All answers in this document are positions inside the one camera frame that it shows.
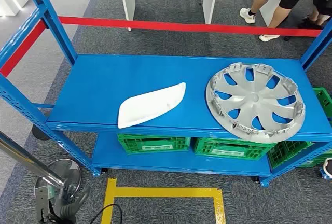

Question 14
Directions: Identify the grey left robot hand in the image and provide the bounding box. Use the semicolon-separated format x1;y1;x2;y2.
49;180;91;224

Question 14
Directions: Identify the white curved body panel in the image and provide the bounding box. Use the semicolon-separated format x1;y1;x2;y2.
117;82;186;129

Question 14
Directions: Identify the blue metal shelf rack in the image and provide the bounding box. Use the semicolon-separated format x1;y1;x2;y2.
0;0;332;187

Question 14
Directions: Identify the chrome stanchion with round base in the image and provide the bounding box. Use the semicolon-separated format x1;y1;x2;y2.
0;131;82;199

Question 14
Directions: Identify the black round base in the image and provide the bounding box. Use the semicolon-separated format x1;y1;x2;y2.
32;125;53;142

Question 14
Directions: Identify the green plastic crate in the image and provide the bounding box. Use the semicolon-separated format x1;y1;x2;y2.
298;87;332;168
267;141;315;169
193;137;275;161
117;133;192;155

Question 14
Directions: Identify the silver plastic hubcap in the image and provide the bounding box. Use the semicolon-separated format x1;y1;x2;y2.
205;62;306;144

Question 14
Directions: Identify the white rounded object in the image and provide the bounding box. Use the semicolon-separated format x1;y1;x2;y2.
323;158;332;178

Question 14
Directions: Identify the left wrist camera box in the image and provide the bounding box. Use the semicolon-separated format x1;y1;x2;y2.
35;185;51;223

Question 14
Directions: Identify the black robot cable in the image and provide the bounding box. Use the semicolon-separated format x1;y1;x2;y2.
89;203;123;224

